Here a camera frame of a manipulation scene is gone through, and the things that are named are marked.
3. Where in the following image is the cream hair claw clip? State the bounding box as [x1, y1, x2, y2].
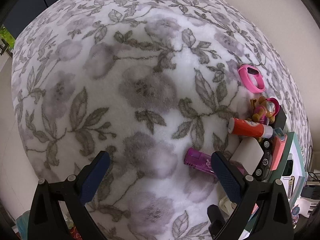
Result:
[219, 196, 237, 216]

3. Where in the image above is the black toy car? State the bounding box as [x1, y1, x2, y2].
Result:
[252, 139, 273, 181]

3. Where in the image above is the white charger cube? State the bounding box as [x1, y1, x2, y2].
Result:
[229, 137, 264, 175]

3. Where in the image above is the purple lighter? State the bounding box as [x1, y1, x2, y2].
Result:
[184, 148, 248, 178]

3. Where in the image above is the orange glue bottle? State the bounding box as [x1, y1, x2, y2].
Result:
[228, 118, 273, 139]

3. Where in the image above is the black power adapter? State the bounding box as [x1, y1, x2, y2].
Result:
[270, 106, 287, 130]

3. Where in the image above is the pink puppy toy figure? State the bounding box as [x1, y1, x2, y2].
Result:
[246, 96, 280, 125]

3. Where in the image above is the pink smart band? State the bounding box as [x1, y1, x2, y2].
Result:
[238, 64, 265, 94]

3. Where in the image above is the white smart watch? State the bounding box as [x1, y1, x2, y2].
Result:
[281, 153, 293, 180]

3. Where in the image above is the white power strip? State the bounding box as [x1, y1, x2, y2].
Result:
[296, 197, 319, 218]

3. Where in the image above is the black plugged charger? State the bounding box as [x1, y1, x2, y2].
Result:
[300, 185, 320, 200]

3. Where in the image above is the teal white box tray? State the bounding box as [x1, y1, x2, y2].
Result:
[243, 132, 306, 233]

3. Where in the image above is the floral white blanket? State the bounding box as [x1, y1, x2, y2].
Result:
[11, 0, 312, 239]

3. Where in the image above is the green box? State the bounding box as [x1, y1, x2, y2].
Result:
[0, 25, 15, 57]

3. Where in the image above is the black cable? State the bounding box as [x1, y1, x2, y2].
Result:
[306, 145, 320, 181]

